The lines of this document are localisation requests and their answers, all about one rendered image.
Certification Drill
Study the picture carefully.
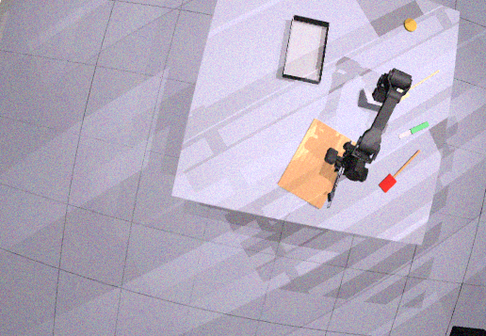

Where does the light wooden board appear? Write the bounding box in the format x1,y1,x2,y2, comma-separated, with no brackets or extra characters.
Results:
278,119,350,209

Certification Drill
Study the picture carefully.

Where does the yellow round disc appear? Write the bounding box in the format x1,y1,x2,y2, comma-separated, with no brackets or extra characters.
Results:
403,18,416,32

